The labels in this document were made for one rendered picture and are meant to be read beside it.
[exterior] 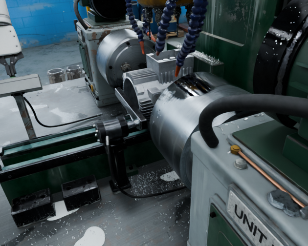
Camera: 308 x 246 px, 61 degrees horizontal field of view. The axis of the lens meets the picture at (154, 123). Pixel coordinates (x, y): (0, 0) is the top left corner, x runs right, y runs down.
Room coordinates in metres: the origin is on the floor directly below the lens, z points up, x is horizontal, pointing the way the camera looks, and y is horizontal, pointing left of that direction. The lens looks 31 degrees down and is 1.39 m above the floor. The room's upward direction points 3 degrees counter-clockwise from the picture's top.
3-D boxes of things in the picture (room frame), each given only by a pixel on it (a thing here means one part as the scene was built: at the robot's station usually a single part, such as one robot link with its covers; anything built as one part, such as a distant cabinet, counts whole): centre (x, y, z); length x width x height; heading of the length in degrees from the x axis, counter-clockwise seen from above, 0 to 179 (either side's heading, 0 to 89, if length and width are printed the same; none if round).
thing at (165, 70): (0.82, -0.06, 1.11); 0.12 x 0.11 x 0.07; 112
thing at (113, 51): (1.13, 0.11, 1.04); 0.37 x 0.25 x 0.25; 22
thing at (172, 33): (6.02, -0.05, 0.37); 1.20 x 0.80 x 0.74; 112
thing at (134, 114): (0.74, 0.08, 1.01); 0.26 x 0.04 x 0.03; 22
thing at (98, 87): (1.36, 0.20, 0.99); 0.35 x 0.31 x 0.37; 22
